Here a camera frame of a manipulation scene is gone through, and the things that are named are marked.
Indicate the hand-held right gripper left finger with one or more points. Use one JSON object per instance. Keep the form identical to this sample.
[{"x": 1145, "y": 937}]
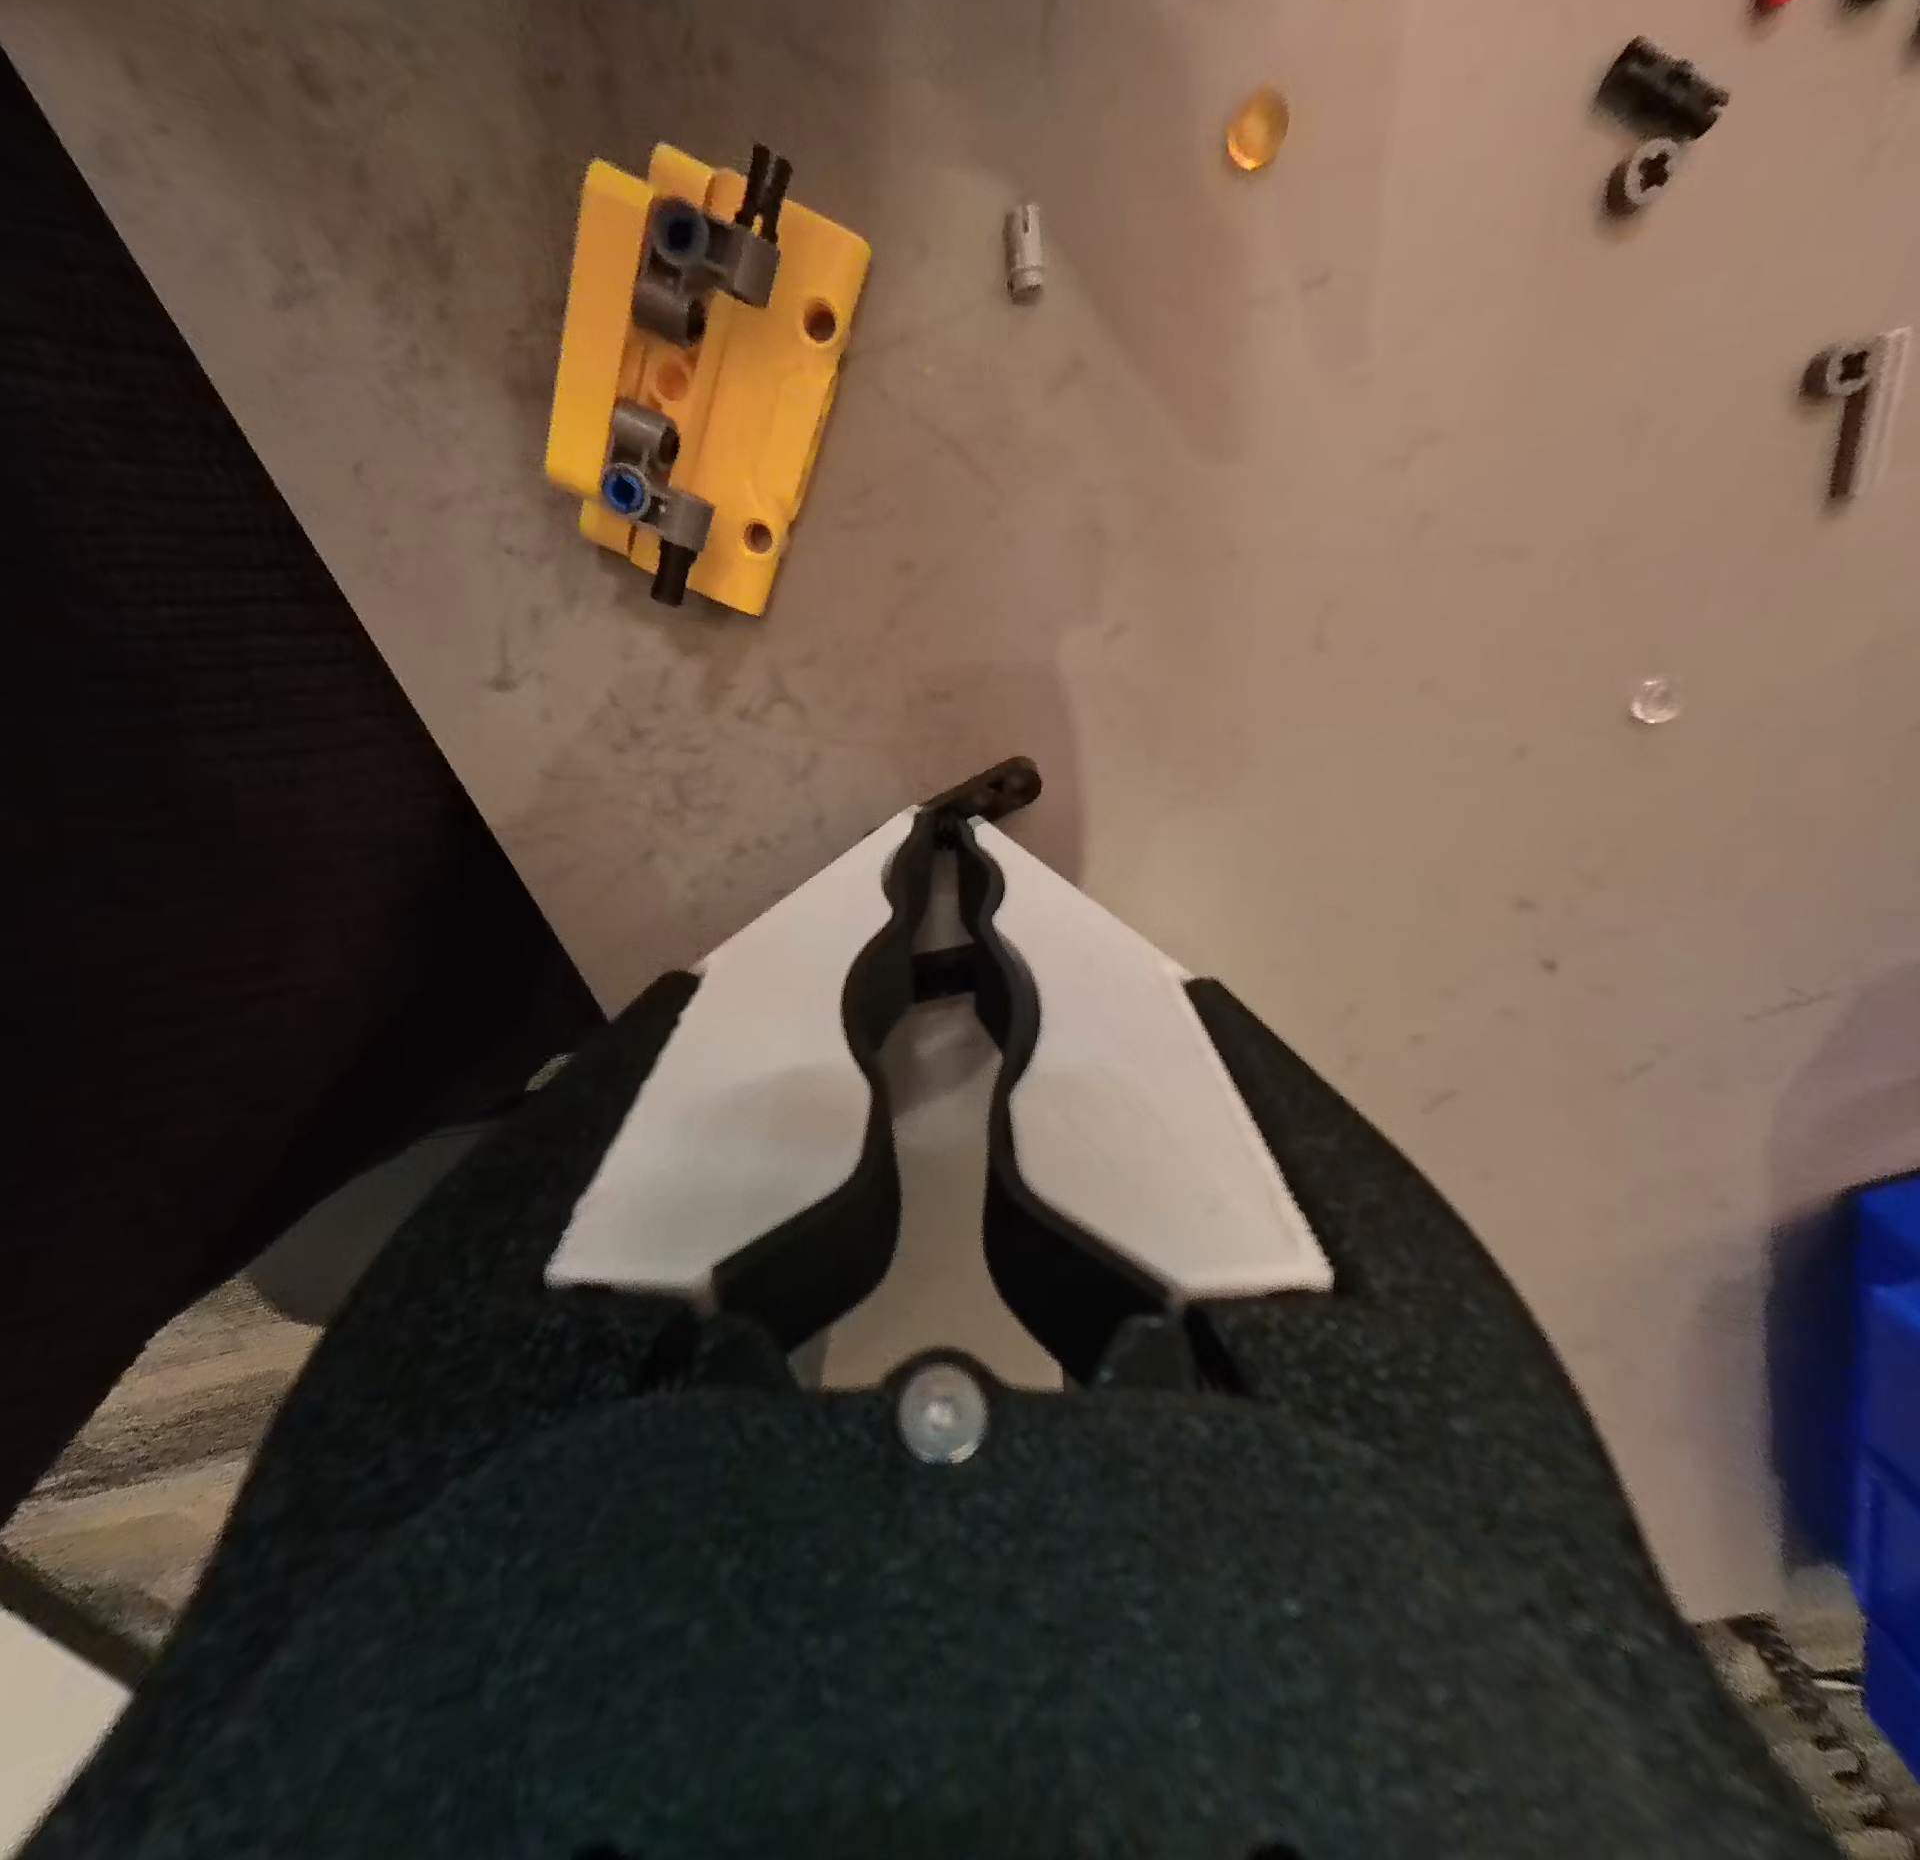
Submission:
[{"x": 735, "y": 1140}]

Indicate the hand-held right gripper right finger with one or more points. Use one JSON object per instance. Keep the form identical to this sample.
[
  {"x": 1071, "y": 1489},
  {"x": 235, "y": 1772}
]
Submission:
[{"x": 1140, "y": 1140}]

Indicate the black brick pin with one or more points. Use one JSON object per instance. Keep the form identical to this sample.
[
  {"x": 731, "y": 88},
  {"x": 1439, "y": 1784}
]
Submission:
[
  {"x": 946, "y": 975},
  {"x": 1004, "y": 788}
]

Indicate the yellow brick panel assembly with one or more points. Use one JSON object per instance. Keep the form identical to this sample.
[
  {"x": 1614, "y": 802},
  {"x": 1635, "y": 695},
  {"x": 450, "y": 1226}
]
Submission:
[{"x": 779, "y": 390}]

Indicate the blue storage bin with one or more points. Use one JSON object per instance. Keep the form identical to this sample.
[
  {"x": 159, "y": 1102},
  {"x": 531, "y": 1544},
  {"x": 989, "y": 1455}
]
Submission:
[{"x": 1883, "y": 1365}]

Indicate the short grey brick pin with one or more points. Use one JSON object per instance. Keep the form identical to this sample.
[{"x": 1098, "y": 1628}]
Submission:
[{"x": 1026, "y": 255}]

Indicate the grey axle connector piece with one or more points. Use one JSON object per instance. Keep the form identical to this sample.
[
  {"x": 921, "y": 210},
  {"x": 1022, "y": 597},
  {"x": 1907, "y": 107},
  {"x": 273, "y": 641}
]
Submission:
[{"x": 1853, "y": 421}]

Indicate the orange clear round stud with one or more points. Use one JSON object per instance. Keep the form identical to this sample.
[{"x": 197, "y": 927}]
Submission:
[{"x": 1258, "y": 128}]

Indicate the grey brick bush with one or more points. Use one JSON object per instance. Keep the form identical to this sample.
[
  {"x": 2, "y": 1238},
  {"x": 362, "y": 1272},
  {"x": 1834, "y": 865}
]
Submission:
[{"x": 1646, "y": 178}]

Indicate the black double pin connector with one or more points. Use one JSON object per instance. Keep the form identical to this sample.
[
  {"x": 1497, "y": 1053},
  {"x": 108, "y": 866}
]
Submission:
[{"x": 1658, "y": 87}]

